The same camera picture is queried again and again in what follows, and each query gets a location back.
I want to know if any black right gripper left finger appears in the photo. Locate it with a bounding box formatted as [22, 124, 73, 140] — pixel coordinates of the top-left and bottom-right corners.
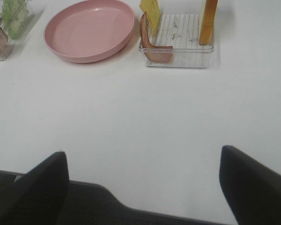
[0, 152, 69, 225]

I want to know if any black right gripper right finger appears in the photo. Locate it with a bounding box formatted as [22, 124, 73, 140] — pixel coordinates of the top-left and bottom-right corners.
[219, 145, 281, 225]

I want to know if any green lettuce leaf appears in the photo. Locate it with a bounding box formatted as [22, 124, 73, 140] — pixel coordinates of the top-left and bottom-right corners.
[1, 0, 29, 39]

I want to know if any yellow cheese slice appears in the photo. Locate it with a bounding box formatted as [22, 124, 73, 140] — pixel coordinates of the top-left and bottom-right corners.
[139, 0, 161, 36]

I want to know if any clear left plastic tray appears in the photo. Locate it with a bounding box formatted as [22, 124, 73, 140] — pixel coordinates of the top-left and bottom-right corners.
[0, 0, 44, 61]

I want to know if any clear plastic tray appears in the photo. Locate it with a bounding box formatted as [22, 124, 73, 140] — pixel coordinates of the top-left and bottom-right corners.
[0, 0, 44, 61]
[139, 13, 214, 68]

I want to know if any pink round plate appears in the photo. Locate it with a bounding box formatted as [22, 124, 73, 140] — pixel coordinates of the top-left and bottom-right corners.
[44, 0, 135, 63]

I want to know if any clear right plastic tray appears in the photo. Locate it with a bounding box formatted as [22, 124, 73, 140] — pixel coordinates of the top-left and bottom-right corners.
[139, 13, 214, 68]

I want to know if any standing bread slice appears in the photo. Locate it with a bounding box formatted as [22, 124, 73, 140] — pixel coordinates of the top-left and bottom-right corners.
[199, 0, 218, 45]

